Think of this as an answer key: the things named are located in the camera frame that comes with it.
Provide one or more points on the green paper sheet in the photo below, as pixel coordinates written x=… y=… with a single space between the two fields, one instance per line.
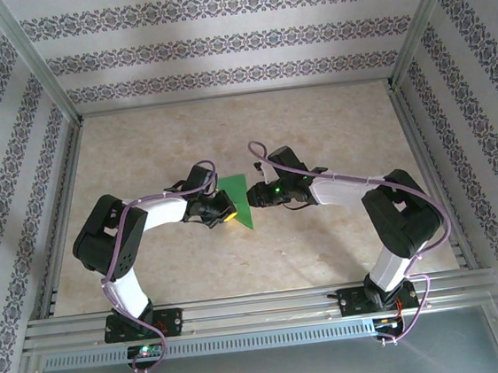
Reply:
x=238 y=192

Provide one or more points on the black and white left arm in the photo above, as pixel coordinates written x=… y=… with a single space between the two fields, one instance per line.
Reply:
x=111 y=236

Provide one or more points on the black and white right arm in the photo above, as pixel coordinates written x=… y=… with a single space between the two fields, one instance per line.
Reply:
x=404 y=223

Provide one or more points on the controller board with green light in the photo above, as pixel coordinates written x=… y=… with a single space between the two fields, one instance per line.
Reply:
x=145 y=351

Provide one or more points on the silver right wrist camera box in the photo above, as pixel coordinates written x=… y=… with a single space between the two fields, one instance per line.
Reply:
x=265 y=173

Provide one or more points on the wide aluminium mounting rail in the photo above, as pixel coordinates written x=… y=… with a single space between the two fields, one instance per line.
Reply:
x=262 y=310

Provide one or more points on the aluminium table edge rail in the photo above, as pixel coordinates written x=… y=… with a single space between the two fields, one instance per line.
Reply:
x=235 y=96
x=61 y=215

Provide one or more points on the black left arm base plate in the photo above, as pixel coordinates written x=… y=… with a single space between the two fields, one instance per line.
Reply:
x=169 y=321

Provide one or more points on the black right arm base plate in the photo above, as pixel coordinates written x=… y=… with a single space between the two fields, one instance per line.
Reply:
x=352 y=302

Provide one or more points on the aluminium frame corner post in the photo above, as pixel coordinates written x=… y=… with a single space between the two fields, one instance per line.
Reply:
x=34 y=62
x=420 y=21

